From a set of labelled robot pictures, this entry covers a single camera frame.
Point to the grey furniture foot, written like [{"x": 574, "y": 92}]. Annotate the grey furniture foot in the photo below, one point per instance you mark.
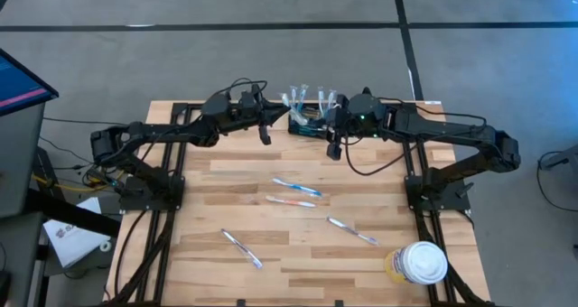
[{"x": 562, "y": 158}]

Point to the teal toothpaste tube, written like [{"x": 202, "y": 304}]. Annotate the teal toothpaste tube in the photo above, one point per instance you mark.
[{"x": 298, "y": 128}]

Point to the small white tape roll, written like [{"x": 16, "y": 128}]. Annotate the small white tape roll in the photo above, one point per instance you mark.
[{"x": 101, "y": 245}]

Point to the black aluminium table frame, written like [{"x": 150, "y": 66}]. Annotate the black aluminium table frame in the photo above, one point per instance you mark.
[{"x": 178, "y": 108}]

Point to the yellow wipes canister white lid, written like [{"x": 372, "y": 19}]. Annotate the yellow wipes canister white lid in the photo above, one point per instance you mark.
[{"x": 422, "y": 262}]

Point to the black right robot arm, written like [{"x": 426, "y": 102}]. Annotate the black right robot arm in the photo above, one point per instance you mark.
[{"x": 451, "y": 128}]

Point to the orange toothbrush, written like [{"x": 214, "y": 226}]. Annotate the orange toothbrush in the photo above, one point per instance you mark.
[{"x": 291, "y": 202}]

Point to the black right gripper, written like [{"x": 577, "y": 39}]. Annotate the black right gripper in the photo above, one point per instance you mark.
[{"x": 361, "y": 117}]

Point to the white label strip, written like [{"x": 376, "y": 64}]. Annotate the white label strip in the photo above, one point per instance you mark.
[{"x": 432, "y": 102}]

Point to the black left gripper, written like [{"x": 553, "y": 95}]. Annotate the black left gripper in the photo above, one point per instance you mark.
[{"x": 246, "y": 115}]

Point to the white printed booklet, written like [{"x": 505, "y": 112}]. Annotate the white printed booklet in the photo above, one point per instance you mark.
[{"x": 72, "y": 244}]

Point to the monitor with blue screen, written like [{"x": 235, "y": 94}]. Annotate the monitor with blue screen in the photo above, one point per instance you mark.
[{"x": 18, "y": 86}]

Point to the purple toothbrush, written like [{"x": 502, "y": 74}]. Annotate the purple toothbrush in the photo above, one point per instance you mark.
[
  {"x": 242, "y": 248},
  {"x": 351, "y": 230}
]

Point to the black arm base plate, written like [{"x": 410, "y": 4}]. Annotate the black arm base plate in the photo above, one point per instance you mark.
[
  {"x": 451, "y": 198},
  {"x": 135, "y": 199}
]

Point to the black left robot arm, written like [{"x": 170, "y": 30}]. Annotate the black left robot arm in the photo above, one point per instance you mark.
[{"x": 158, "y": 131}]

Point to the black stand beam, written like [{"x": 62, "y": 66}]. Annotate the black stand beam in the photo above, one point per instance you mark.
[{"x": 72, "y": 214}]

